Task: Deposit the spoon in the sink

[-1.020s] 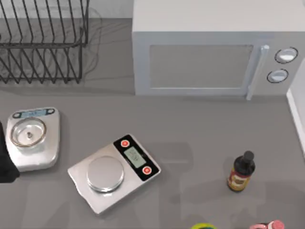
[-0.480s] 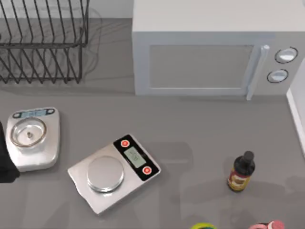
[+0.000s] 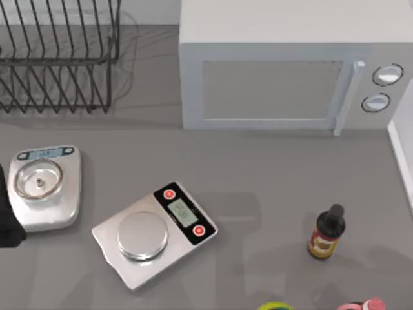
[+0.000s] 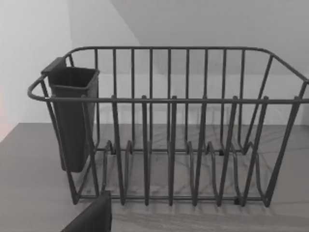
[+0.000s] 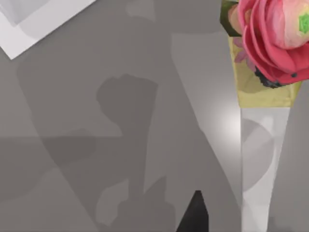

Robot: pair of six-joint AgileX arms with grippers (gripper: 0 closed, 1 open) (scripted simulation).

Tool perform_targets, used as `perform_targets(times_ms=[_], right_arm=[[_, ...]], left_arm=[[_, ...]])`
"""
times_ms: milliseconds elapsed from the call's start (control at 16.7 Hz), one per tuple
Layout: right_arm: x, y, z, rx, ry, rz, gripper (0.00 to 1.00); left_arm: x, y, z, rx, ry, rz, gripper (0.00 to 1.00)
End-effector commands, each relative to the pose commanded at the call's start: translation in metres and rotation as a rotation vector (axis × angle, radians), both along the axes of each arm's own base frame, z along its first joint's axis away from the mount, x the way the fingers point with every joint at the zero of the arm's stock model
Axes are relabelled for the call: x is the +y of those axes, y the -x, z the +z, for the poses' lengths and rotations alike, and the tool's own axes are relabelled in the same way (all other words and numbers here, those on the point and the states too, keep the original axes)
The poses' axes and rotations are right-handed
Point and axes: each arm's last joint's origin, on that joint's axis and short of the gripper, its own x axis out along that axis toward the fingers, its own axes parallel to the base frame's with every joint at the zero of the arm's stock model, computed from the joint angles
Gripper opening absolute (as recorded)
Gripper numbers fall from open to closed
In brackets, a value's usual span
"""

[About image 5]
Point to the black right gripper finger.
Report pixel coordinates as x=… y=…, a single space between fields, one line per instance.
x=196 y=215

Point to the pink flower in white vase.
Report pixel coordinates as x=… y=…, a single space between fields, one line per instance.
x=258 y=149

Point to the white sink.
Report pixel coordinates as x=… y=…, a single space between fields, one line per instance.
x=31 y=21

